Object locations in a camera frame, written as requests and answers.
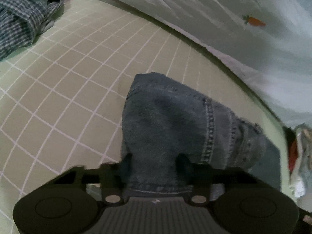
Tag blue denim jeans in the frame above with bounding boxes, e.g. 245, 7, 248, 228
122, 73, 281, 195

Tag green grid cutting mat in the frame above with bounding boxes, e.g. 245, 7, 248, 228
1, 0, 293, 233

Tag red folded garment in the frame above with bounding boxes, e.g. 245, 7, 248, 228
288, 140, 298, 174

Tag white folded garment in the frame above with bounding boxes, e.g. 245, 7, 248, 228
290, 171, 306, 199

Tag grey folded garment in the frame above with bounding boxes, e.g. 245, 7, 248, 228
298, 134, 311, 188

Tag beige folded garment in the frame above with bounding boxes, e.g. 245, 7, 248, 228
295, 124, 311, 146

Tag white carrot-print bed sheet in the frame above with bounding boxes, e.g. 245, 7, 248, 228
119, 0, 311, 127

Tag plaid checked shirt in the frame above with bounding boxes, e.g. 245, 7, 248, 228
1, 0, 64, 60

